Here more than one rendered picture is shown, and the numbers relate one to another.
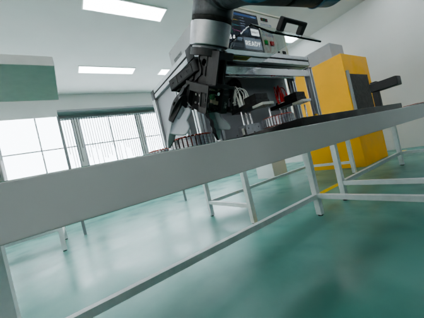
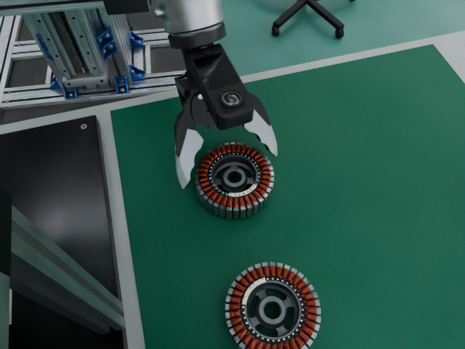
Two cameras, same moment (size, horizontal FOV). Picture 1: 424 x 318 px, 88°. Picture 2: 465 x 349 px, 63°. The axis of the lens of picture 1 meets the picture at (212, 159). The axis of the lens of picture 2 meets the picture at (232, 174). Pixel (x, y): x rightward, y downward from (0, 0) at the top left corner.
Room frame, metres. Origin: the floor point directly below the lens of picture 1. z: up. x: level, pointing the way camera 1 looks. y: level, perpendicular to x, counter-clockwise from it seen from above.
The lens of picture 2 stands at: (0.79, 0.12, 1.25)
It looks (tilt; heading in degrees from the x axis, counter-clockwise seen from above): 59 degrees down; 198
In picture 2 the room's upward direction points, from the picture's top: straight up
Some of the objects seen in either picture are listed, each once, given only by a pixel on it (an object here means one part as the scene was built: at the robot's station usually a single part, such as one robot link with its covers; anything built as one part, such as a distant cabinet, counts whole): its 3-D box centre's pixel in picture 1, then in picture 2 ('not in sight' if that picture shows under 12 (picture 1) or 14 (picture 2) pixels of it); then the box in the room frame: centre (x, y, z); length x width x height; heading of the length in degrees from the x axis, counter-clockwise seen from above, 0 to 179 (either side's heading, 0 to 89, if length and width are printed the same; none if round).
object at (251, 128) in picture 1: (250, 131); not in sight; (0.89, -0.18, 0.80); 0.07 x 0.05 x 0.06; 123
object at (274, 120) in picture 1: (277, 121); not in sight; (0.77, -0.26, 0.80); 0.11 x 0.11 x 0.04
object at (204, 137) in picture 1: (192, 144); (234, 179); (0.52, 0.04, 0.77); 0.11 x 0.11 x 0.04
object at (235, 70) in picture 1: (265, 72); not in sight; (0.92, -0.30, 1.03); 0.62 x 0.01 x 0.03; 123
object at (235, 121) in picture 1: (247, 108); not in sight; (1.05, -0.22, 0.92); 0.66 x 0.01 x 0.30; 123
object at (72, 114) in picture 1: (129, 163); not in sight; (3.95, 1.46, 0.96); 1.84 x 0.50 x 1.93; 123
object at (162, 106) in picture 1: (173, 125); not in sight; (0.99, 0.14, 0.91); 0.28 x 0.03 x 0.32; 33
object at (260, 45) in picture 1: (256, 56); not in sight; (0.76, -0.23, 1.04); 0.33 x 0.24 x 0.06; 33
